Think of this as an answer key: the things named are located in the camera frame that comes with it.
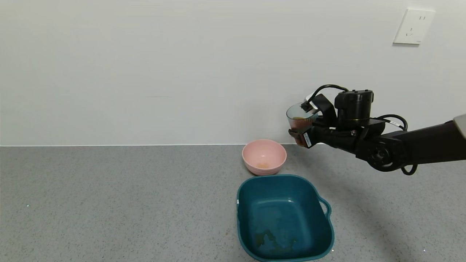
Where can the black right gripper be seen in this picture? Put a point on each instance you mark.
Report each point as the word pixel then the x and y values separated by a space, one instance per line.
pixel 306 138

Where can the orange red liquid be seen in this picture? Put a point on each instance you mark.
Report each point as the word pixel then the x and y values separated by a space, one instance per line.
pixel 300 123

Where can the ribbed clear blue cup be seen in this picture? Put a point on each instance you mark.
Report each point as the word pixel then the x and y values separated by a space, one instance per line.
pixel 296 112

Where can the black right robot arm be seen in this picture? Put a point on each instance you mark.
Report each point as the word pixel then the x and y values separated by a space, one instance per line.
pixel 429 143

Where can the pink ribbed bowl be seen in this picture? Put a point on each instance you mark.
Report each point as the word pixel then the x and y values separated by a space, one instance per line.
pixel 260 153

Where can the teal square plastic basin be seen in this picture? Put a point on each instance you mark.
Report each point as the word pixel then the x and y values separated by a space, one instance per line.
pixel 282 218

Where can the white wall socket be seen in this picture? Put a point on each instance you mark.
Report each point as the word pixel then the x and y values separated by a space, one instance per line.
pixel 413 27

